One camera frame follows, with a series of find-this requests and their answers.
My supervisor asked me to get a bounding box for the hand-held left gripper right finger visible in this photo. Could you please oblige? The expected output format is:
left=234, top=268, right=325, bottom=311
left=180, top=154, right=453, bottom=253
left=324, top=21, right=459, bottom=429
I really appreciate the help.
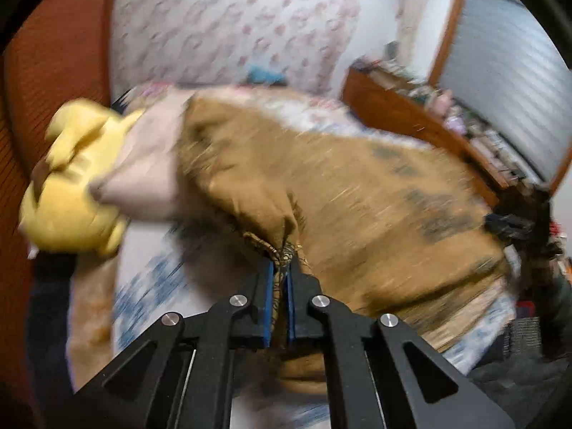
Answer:
left=286, top=259, right=514, bottom=429

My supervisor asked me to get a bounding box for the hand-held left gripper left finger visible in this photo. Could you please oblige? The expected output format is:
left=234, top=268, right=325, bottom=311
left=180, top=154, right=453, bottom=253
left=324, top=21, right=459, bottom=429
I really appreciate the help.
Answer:
left=74, top=259, right=275, bottom=429

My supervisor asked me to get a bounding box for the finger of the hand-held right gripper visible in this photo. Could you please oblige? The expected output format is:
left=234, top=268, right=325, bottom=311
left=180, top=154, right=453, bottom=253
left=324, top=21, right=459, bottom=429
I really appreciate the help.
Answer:
left=485, top=213, right=537, bottom=238

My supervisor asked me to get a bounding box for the brown sunflower print shirt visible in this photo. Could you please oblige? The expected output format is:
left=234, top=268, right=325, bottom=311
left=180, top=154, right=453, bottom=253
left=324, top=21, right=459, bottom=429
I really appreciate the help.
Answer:
left=176, top=94, right=514, bottom=394

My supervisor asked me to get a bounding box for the floral bed sheet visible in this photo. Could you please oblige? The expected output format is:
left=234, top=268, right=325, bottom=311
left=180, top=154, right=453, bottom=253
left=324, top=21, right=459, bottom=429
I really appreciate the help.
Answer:
left=67, top=83, right=523, bottom=429

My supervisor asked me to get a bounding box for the grey window blind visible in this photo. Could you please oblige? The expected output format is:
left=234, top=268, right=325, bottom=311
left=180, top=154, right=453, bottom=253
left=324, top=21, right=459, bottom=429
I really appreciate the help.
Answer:
left=440, top=0, right=572, bottom=185

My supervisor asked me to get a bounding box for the wooden cabinet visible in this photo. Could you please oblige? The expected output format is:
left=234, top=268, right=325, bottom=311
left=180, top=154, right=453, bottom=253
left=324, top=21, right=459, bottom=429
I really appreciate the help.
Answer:
left=342, top=66, right=539, bottom=208

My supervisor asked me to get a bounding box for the pale pink pillow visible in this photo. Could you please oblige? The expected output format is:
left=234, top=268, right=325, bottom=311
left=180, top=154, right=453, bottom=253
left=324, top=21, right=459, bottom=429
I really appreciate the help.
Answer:
left=89, top=94, right=199, bottom=223

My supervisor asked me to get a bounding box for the box with teal cloth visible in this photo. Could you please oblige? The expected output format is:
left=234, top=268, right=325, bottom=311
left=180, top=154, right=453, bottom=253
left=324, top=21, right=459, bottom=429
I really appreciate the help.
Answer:
left=247, top=66, right=287, bottom=88

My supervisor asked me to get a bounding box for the yellow plush toy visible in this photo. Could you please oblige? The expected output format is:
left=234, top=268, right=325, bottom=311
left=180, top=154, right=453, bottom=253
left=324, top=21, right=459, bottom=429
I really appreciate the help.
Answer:
left=18, top=98, right=146, bottom=259

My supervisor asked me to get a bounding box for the circle print sheer curtain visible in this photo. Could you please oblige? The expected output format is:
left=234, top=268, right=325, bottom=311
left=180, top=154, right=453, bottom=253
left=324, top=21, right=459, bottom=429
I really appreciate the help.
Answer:
left=109, top=0, right=398, bottom=99

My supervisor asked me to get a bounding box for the brown wooden wardrobe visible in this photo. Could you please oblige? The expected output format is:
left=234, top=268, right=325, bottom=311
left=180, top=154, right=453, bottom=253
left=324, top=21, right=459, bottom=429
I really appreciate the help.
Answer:
left=0, top=0, right=122, bottom=412

